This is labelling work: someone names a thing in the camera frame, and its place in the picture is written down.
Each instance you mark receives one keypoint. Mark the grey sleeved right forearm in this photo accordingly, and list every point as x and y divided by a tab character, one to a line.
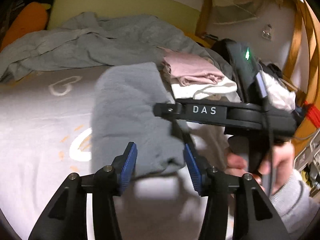
298	211

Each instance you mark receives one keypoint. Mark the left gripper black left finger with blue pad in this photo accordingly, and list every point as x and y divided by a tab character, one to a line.
124	166

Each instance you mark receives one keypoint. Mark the light grey printed bedsheet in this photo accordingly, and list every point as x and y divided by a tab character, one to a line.
46	135

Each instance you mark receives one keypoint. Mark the grey monster print sweatshirt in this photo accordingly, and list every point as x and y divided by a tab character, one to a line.
124	98

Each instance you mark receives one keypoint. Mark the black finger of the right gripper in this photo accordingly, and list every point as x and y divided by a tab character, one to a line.
166	109
180	130

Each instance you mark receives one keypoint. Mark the grey-green crumpled blanket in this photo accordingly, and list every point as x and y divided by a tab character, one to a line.
87	40

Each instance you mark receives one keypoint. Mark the right hand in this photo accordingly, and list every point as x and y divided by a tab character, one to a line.
282	164

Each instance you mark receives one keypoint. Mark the yellow white striped headboard cushion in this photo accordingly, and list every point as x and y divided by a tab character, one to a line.
180	13

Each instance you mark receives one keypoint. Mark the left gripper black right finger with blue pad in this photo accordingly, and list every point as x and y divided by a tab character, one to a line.
197	166

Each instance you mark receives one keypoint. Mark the folded pink garment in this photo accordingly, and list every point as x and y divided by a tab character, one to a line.
189	69

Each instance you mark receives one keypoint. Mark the orange carrot plush pillow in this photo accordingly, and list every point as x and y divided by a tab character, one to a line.
33	17

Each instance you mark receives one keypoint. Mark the wooden bed frame post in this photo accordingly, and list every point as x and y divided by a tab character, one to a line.
203	20

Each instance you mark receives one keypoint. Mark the folded white garment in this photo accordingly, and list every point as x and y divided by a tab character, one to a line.
224	90

